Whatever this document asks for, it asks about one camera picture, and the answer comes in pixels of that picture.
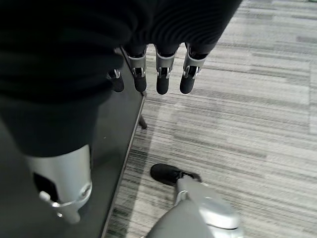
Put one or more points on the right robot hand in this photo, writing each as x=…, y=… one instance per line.
x=74, y=49

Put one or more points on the black table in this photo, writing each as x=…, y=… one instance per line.
x=116, y=148

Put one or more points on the dark robot foot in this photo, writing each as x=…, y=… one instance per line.
x=171, y=174

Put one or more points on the silver robot leg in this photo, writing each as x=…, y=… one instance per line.
x=198, y=213

